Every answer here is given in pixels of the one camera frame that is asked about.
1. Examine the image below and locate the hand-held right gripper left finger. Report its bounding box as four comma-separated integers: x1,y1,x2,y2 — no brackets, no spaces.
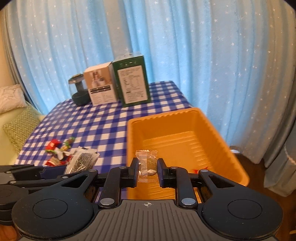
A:
45,158,139,209

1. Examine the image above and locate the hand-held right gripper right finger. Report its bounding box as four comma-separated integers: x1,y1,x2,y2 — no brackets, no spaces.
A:
157,159,250,208

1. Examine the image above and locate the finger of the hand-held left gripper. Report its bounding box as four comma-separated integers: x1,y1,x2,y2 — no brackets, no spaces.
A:
0,164,44,175
8,167,70,189

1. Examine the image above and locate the clear packet with dark snack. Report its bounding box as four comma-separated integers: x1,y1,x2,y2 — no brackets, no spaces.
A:
63,146,100,175

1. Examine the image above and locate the orange plastic bin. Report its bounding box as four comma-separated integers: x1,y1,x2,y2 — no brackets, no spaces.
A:
127,107,250,201

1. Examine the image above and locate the red candy packet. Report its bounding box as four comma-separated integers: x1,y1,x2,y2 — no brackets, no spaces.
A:
45,139,62,153
44,155,72,167

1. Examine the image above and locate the white green candy packet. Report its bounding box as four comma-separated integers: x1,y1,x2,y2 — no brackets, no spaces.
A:
53,148,73,160

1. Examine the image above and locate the light green sofa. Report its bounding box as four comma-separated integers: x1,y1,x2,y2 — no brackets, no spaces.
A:
0,100,47,166

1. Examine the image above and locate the green zigzag cushion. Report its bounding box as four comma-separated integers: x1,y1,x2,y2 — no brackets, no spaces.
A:
2,107,41,153

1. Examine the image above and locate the blue white checked tablecloth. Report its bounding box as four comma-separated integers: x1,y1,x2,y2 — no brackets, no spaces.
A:
15,81,193,201

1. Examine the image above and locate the white patterned pillow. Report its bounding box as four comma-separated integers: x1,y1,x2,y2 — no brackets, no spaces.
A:
0,84,28,114

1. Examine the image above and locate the glass humidifier with green base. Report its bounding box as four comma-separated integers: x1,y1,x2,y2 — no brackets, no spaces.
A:
68,74,90,106

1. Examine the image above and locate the green cardboard box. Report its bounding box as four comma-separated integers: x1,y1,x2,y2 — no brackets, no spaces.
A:
112,52,152,108

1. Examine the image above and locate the white cardboard box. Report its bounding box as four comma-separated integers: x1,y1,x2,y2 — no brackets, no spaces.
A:
83,62,118,106

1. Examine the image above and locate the grey curtain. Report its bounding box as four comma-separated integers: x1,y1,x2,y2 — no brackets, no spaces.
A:
0,14,18,90
264,130,296,197

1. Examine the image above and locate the blue starry curtain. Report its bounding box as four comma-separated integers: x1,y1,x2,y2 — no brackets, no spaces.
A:
5,0,296,163

